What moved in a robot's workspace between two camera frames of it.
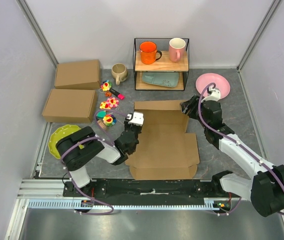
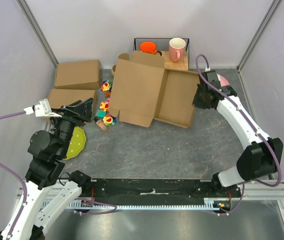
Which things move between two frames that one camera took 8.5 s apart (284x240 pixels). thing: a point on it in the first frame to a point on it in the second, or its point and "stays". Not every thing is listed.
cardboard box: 79,75 stays
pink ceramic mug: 177,46 stays
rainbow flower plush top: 106,85 stays
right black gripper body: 194,113 to 199,100
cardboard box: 70,106 stays
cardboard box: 165,151 to 142,90
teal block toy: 101,114 stays
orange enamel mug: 149,52 stays
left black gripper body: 136,130 to 79,118
